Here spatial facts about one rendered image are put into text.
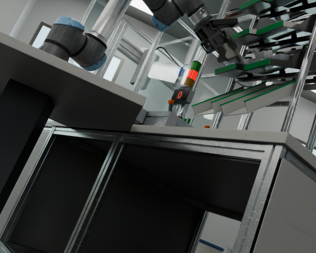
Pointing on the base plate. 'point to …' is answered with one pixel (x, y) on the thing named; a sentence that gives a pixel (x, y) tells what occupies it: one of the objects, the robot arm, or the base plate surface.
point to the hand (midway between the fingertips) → (236, 59)
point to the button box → (141, 116)
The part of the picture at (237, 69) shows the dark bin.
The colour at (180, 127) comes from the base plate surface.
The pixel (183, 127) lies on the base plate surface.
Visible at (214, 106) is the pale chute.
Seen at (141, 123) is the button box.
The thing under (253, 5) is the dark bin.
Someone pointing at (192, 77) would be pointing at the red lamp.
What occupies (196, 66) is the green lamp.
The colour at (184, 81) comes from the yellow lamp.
